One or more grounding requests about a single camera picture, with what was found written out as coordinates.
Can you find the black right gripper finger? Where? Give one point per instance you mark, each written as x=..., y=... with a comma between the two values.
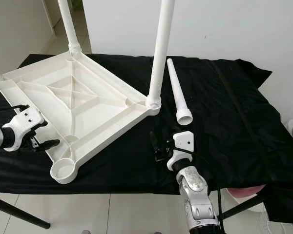
x=155, y=143

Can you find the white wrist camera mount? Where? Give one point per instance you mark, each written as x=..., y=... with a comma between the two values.
x=183, y=141
x=27, y=122

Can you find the black cloth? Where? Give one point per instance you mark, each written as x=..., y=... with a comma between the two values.
x=234, y=122

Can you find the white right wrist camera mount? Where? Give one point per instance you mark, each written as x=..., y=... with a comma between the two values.
x=183, y=141

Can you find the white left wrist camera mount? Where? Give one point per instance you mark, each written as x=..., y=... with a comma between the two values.
x=27, y=122

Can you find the pink stool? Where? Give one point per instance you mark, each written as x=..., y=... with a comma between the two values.
x=246, y=190

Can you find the white plastic table top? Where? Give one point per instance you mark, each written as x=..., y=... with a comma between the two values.
x=73, y=97

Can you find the black metal stand leg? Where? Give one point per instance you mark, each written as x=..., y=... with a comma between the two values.
x=19, y=212
x=241, y=207

